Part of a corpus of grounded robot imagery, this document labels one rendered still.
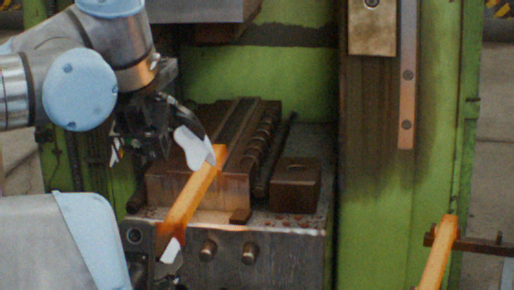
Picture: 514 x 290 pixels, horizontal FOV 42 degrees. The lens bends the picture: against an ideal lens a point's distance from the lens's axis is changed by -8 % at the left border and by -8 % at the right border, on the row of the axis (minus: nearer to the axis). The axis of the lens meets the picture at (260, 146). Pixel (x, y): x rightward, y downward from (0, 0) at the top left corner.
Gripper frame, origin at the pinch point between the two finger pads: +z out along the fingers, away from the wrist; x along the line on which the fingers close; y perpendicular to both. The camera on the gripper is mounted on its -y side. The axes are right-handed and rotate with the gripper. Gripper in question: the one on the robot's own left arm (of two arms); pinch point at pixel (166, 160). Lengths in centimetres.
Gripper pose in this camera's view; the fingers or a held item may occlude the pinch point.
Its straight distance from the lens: 106.3
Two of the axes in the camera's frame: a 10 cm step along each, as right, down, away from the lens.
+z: 1.1, 6.4, 7.6
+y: -1.3, 7.7, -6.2
